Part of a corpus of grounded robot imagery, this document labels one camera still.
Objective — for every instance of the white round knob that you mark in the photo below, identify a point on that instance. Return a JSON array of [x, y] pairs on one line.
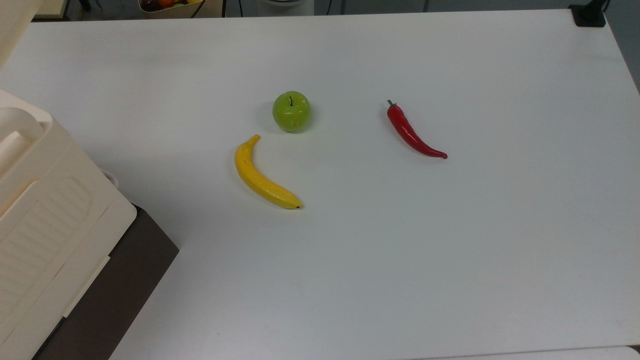
[[112, 177]]

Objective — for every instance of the cream plastic cabinet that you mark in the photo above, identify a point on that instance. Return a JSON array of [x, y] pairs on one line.
[[50, 225]]

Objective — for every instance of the red chili pepper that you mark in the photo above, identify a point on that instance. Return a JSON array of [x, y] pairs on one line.
[[407, 132]]

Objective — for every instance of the yellow banana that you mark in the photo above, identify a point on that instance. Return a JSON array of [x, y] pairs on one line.
[[255, 180]]

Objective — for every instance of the dark brown wooden box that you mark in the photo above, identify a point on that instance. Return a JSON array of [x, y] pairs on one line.
[[125, 270]]

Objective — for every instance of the bowl of fruit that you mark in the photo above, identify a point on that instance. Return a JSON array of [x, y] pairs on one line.
[[170, 6]]

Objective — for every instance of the green apple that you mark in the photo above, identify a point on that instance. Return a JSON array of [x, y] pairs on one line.
[[291, 112]]

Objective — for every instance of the black table clamp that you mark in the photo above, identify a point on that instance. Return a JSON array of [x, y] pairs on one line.
[[589, 15]]

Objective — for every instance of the cream plastic panel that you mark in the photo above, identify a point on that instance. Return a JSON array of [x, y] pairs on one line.
[[12, 22]]

